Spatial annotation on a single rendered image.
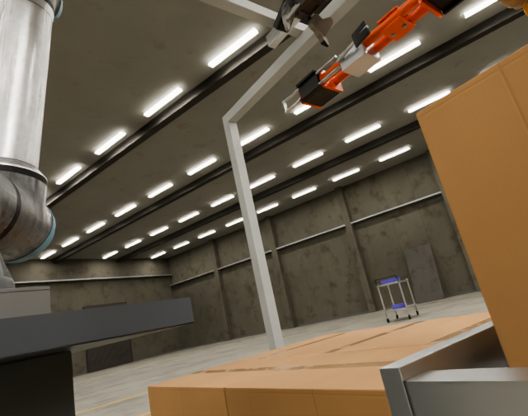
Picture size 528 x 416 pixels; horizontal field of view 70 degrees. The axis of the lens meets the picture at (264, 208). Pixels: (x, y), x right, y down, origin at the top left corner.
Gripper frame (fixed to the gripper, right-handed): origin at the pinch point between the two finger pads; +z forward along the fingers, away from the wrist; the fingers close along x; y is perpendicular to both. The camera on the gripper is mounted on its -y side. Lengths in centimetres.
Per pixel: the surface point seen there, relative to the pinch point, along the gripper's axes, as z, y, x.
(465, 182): 55, 31, -15
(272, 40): -173, -149, 148
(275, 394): 83, -23, -17
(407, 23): 15.4, 25.0, 1.3
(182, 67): -439, -502, 258
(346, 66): 16.3, 10.4, -2.4
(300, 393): 83, -14, -17
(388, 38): 14.6, 19.7, 2.0
